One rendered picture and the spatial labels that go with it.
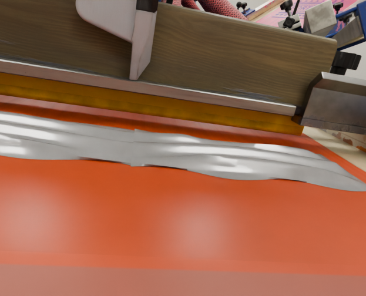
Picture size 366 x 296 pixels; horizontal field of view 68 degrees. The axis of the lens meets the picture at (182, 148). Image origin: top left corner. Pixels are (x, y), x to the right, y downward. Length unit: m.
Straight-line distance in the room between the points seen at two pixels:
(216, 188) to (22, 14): 0.20
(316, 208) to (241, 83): 0.14
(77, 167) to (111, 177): 0.02
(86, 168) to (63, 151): 0.02
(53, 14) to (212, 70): 0.14
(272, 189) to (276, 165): 0.03
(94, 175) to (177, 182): 0.05
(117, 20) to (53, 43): 0.06
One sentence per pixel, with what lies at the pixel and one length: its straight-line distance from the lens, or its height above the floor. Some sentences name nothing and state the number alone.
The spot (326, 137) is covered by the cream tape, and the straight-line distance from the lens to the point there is 0.38.
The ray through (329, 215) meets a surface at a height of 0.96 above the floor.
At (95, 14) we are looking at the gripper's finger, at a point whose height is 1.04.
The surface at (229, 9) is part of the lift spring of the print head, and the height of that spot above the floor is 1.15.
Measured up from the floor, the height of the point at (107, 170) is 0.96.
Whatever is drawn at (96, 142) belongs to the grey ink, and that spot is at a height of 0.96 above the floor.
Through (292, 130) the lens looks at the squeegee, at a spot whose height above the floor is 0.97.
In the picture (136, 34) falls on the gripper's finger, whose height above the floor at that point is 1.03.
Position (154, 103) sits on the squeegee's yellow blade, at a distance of 0.27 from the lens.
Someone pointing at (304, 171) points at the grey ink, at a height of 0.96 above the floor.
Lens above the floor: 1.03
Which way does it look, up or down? 20 degrees down
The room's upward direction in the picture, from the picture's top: 11 degrees clockwise
